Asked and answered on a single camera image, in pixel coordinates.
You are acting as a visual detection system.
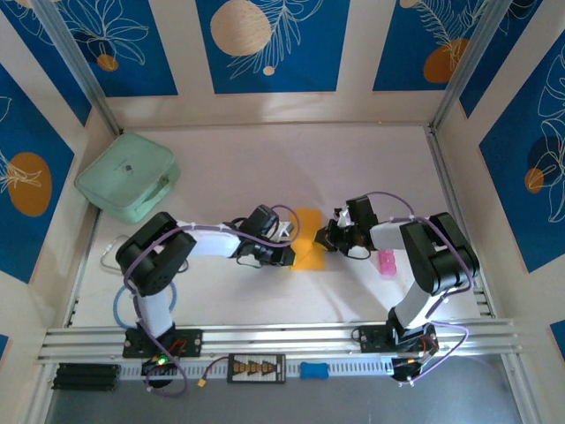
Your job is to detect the black ribbed box stack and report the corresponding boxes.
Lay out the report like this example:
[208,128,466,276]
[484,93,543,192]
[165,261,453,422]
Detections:
[51,362,121,392]

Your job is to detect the black power distribution board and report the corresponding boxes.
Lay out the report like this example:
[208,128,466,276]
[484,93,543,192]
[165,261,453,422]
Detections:
[227,353,287,384]

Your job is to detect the wire with yellow connector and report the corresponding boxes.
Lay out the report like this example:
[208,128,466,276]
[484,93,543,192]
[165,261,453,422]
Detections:
[197,356,230,390]

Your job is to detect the blue sponge block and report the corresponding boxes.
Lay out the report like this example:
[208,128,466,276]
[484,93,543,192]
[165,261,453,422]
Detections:
[299,361,330,380]

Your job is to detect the grey slotted cable duct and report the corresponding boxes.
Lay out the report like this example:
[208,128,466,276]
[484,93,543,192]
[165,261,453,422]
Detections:
[118,356,394,382]

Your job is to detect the aluminium frame post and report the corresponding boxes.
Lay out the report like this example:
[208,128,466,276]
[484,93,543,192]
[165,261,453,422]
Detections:
[33,0,124,136]
[428,0,517,136]

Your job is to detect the pink plastic box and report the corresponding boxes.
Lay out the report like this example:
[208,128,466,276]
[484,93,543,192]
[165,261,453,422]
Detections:
[377,249,397,278]

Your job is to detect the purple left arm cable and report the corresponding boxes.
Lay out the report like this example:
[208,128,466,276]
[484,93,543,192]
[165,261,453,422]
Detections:
[123,203,304,398]

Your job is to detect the aluminium side rail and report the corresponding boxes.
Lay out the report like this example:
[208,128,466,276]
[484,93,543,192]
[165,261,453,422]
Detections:
[424,127,495,319]
[64,207,102,329]

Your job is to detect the mint green zip case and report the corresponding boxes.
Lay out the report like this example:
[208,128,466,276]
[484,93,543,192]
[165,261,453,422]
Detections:
[73,132,182,224]

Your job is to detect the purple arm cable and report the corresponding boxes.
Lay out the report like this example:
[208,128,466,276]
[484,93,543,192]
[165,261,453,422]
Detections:
[348,191,478,386]
[123,203,304,398]

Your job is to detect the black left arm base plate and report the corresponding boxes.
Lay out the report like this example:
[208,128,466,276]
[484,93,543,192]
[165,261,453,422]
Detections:
[122,329,204,359]

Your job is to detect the aluminium mounting rail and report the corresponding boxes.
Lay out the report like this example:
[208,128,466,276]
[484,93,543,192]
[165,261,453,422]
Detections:
[37,317,524,361]

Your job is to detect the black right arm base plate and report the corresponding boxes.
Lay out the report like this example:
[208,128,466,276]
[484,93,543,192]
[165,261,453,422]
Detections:
[358,325,438,354]

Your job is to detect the yellow cloth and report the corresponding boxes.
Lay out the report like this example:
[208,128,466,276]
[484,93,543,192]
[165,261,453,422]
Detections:
[290,208,327,271]

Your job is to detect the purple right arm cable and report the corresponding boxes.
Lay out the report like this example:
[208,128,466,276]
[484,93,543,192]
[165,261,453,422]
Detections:
[348,191,478,386]

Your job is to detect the black adapter board with wires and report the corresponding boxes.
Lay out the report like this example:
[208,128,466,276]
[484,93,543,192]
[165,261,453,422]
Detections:
[390,352,438,389]
[140,357,178,392]

